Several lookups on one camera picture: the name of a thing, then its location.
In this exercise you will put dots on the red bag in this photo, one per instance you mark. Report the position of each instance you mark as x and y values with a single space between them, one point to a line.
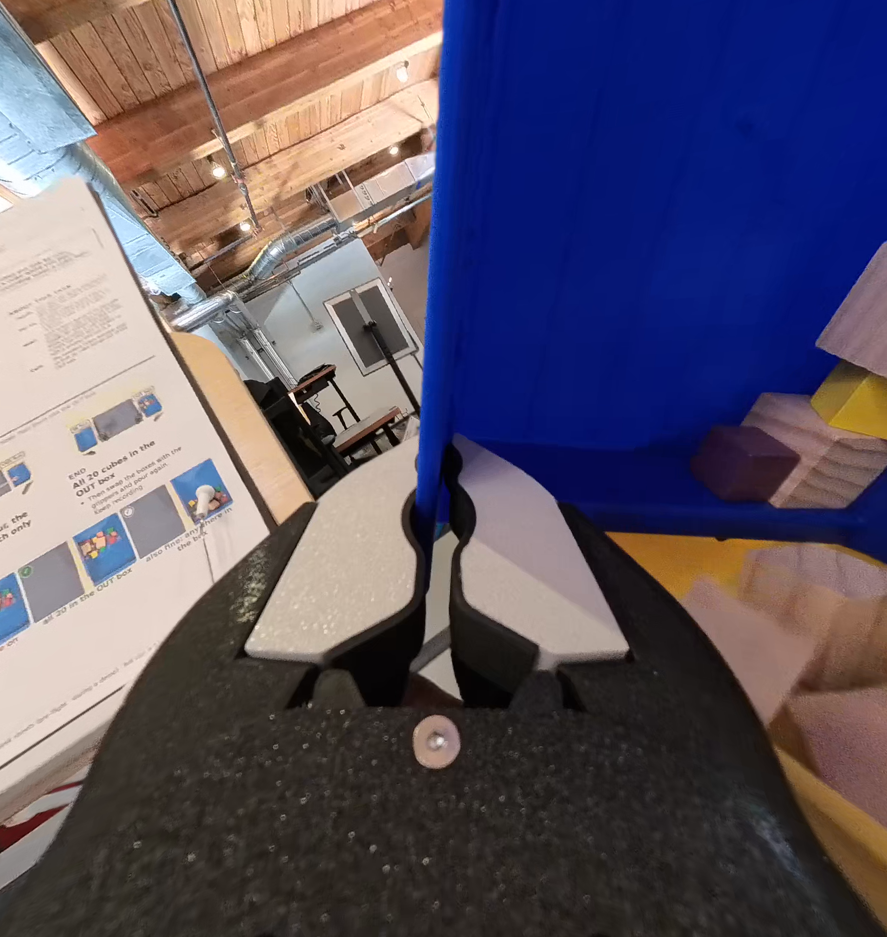
33 820

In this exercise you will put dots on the small wooden table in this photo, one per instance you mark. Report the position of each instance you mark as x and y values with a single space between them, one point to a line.
366 428

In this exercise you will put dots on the pile of mixed wooden cubes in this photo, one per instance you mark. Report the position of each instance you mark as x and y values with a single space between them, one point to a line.
817 454

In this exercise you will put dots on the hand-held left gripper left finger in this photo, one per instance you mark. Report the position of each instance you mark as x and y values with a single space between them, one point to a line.
333 578

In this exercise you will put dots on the silver ventilation duct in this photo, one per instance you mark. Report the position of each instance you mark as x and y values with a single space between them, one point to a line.
18 110
267 256

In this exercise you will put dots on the tall standing desk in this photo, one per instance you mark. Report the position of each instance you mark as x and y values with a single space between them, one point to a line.
315 380

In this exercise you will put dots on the yellow plastic box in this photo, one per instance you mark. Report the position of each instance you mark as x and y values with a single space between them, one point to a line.
853 842

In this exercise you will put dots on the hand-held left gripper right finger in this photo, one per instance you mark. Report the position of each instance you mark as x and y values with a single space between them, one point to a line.
538 578

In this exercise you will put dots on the metal ceiling rod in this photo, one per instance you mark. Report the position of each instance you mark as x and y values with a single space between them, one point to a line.
216 110

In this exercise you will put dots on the blue plastic box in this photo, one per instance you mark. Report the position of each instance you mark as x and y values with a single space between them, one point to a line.
633 219

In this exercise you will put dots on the grey framed wall panel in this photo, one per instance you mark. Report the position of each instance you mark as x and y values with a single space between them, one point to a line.
374 322

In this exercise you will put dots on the black tripod stand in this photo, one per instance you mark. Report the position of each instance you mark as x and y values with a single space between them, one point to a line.
396 366

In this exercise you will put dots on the wooden board with instruction poster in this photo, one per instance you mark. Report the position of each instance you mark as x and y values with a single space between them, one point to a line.
84 366

